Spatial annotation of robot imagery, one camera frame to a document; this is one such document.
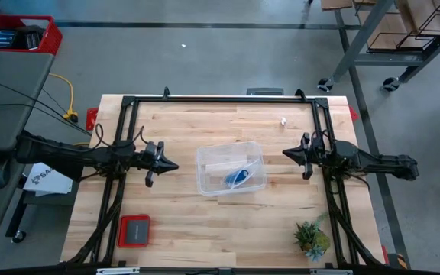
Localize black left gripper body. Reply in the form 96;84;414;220
140;140;167;189

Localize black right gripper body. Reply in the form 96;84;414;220
299;131;338;181

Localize clear plastic container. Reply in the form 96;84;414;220
195;141;268;197

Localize blue elastic bandage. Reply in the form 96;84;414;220
222;168;250;189

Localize grey box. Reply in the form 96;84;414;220
246;87;284;96

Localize grey portable drive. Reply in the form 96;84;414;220
125;220;149;245

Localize red square tray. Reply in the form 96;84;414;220
116;214;151;248

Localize black desk support beam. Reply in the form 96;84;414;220
61;167;86;183

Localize small green succulent plant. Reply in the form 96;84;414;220
293;212;332;264

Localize white printed paper sheet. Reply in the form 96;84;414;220
23;162;75;198

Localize black overhead rig beam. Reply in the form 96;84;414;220
0;262;440;275

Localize wooden table in background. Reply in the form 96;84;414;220
317;0;440;92

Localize yellow black striped block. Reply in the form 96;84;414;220
390;252;408;270

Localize brown cardboard box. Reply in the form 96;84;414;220
357;0;440;50

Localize flat brown cardboard piece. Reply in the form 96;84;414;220
321;0;354;11

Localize red plastic crate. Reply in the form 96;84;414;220
0;15;63;57

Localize grey desk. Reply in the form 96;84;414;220
0;51;56;251

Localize black device in crate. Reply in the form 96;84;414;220
0;29;17;50
15;25;45;50

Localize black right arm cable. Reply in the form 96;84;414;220
310;128;334;148

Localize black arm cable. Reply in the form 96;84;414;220
310;128;334;148
92;122;145;150

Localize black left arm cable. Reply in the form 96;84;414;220
92;122;145;150

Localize yellow floor cable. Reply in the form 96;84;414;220
48;73;91;148

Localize black desk cable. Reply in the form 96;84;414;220
0;102;91;138
0;74;91;135

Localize black wire rack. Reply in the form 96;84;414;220
367;2;440;53

